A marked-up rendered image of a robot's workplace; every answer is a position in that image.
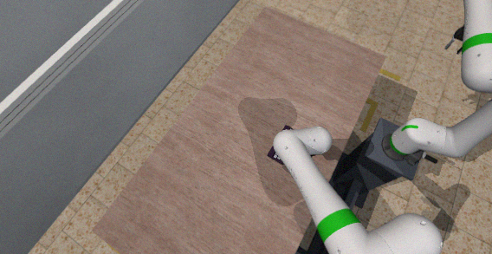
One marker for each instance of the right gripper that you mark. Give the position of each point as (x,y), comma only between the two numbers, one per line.
(459,36)

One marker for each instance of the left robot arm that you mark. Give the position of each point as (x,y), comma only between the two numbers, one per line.
(340,230)

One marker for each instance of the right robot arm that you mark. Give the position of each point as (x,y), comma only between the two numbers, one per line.
(476,73)

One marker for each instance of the purple keyboard base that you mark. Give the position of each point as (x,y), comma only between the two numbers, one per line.
(272,154)

